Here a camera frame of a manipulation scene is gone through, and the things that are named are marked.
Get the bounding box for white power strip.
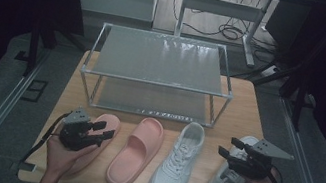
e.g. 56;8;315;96
259;62;282;80

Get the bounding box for black cables on floor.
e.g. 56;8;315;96
166;0;287;59

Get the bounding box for black floor plate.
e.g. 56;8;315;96
20;76;49;105

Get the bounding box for person's left hand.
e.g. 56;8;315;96
41;133;100;183

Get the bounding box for metal frame shoe rack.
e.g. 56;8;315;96
74;19;243;131

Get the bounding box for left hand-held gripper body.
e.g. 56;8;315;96
57;104;108;156

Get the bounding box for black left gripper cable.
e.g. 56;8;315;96
19;105;72;171

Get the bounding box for black metal stand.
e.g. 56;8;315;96
11;12;91;87
223;3;326;136

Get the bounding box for white desk frame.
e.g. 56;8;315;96
171;0;275;70

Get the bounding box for pink slipper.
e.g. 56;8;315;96
63;108;123;183
103;111;168;183

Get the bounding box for black box under desk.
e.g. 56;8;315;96
262;0;313;53

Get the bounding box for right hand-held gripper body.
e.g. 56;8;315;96
226;132;298;183

